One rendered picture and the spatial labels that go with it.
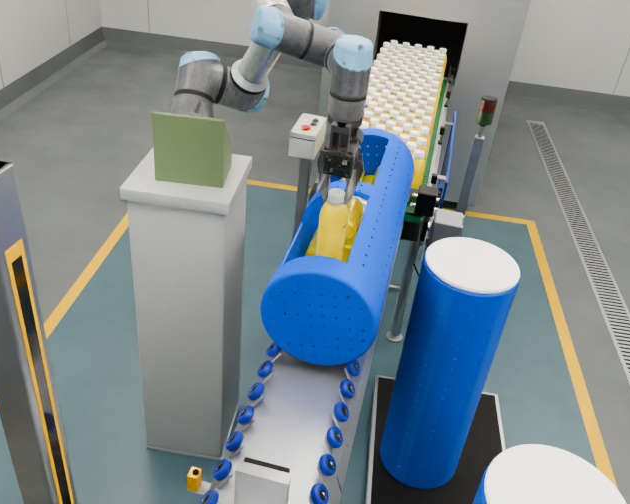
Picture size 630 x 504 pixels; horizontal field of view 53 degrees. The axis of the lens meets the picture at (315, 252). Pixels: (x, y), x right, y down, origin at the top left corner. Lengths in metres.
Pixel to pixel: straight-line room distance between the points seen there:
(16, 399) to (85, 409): 1.82
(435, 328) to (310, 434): 0.60
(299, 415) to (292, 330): 0.20
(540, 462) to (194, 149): 1.19
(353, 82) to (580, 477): 0.90
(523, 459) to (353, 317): 0.46
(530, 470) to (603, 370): 2.06
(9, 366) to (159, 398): 1.49
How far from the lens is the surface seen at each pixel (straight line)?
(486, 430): 2.69
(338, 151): 1.31
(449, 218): 2.49
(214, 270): 1.97
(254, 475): 1.22
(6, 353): 0.95
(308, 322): 1.52
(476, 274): 1.88
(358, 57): 1.25
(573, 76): 6.80
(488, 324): 1.91
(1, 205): 0.83
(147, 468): 2.60
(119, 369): 2.97
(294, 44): 1.32
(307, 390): 1.58
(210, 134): 1.83
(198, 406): 2.40
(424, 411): 2.14
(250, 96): 1.95
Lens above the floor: 2.06
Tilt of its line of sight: 34 degrees down
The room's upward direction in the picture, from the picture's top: 6 degrees clockwise
